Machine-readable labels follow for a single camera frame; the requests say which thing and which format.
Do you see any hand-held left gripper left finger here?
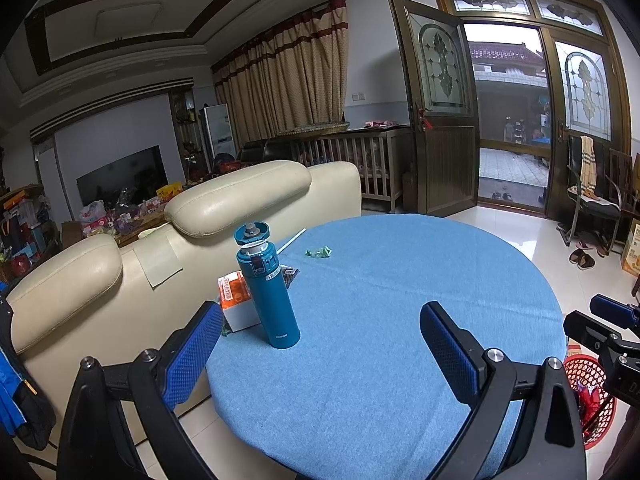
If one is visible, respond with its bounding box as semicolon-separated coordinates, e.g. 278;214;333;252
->
57;301;224;480

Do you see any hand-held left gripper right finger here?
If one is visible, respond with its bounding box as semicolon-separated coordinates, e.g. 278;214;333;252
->
419;301;587;480

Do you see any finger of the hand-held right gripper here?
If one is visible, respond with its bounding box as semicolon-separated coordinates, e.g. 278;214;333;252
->
563;311;633;361
590;294;640;333

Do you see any red mesh basket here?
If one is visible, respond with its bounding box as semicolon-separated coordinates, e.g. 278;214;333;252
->
562;355;618;451

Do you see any red plastic bag with handles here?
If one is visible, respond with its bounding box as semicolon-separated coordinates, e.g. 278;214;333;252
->
580;387;606;431

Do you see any yellow cardboard box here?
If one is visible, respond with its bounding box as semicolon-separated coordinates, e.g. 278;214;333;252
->
621;220;640;276

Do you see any orange and white box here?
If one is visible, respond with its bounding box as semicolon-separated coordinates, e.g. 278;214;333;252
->
217;270;261;332

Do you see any teal thermos bottle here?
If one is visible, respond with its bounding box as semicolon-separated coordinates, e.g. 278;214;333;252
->
235;221;302;350

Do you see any beige sofa patch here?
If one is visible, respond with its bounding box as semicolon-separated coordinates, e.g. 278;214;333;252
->
134;244;183;288

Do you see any cream leather sofa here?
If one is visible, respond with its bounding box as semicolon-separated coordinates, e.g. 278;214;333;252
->
7;160;362;411

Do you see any brown wooden chair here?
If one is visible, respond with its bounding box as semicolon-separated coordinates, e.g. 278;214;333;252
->
607;149;640;251

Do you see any beige striped towel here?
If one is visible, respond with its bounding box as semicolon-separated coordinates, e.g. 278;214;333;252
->
579;136;597;200

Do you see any brown door panel with glass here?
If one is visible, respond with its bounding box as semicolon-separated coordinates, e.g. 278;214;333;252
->
545;27;631;221

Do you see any white straw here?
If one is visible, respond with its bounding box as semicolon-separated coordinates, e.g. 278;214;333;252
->
277;228;307;257

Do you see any pile of colourful packages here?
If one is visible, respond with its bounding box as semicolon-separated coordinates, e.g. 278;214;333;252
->
62;182;186;246

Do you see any brown door with glass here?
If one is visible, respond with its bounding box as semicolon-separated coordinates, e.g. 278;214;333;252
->
389;0;481;217

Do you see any blue and black jacket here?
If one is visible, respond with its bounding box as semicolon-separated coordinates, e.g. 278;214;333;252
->
0;285;56;451

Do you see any black television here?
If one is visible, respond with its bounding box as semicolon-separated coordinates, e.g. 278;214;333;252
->
76;145;170;209

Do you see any cluttered shelf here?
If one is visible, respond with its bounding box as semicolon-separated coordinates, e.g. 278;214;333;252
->
0;185;63;281

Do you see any wooden crib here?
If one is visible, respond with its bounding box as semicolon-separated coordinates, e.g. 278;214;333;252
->
290;127;413;213

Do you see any white standing air conditioner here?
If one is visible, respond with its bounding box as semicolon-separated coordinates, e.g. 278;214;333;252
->
200;103;238;161

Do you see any flat wicker basket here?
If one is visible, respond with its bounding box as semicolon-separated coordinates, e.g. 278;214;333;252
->
275;121;351;137

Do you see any beige curtain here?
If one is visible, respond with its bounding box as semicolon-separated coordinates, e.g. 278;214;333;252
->
210;0;350;146

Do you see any metal frame chair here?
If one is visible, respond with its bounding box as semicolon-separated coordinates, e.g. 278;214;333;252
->
556;135;626;256

